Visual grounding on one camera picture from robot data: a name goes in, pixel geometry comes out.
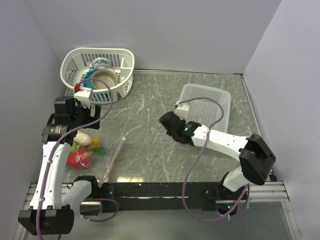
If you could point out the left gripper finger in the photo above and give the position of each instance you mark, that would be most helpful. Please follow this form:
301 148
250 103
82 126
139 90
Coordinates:
95 114
64 106

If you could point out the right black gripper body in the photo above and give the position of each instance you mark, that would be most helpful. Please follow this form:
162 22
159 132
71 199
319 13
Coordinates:
182 120

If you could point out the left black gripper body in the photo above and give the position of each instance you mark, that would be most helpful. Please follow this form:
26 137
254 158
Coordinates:
82 115

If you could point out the white perforated tray basket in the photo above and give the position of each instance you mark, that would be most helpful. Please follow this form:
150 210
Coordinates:
206 105

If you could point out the clear zip top bag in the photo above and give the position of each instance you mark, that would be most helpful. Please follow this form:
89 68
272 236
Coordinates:
103 163

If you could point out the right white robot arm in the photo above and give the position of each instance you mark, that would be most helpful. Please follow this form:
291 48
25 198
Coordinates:
255 157

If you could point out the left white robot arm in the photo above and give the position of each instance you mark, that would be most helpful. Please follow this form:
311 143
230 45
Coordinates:
50 212

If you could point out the orange fake fruit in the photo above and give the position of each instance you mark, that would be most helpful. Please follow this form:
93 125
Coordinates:
95 142

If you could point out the white fake radish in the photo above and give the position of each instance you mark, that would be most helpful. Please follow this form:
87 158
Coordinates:
83 139

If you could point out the green fake apple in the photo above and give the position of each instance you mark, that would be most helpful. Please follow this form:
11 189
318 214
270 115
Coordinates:
74 147

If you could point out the red fake dragon fruit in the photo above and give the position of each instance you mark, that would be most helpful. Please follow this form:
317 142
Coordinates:
80 159

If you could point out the beige bowl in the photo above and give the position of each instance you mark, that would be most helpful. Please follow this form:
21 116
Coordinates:
108 76

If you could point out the white slotted dish basket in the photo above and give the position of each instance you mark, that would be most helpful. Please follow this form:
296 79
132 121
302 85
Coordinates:
77 65

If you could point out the blue white porcelain bowl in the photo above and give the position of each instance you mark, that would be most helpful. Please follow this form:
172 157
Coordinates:
100 63

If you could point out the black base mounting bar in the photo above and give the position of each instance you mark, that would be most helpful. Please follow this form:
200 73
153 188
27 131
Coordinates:
156 196

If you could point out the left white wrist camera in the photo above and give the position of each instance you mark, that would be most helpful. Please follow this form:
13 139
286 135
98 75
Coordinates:
83 95

